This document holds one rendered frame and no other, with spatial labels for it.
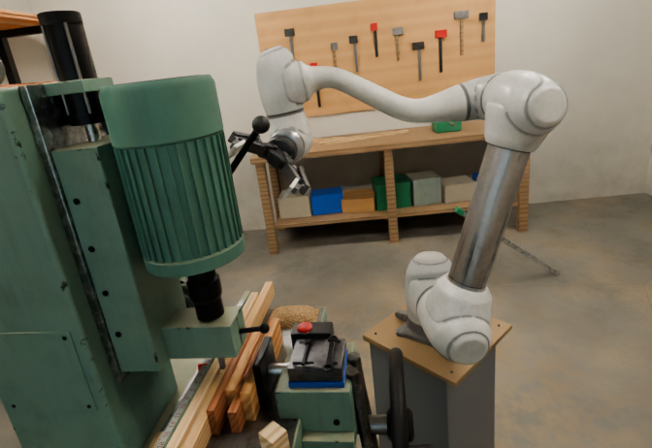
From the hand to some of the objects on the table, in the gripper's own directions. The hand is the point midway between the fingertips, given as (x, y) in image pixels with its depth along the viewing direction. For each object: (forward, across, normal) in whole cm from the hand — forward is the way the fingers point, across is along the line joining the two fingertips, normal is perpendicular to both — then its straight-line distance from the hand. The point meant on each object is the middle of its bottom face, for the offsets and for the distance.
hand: (260, 172), depth 86 cm
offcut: (+28, -30, -28) cm, 50 cm away
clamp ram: (+15, -29, -28) cm, 43 cm away
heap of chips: (-10, -27, -31) cm, 42 cm away
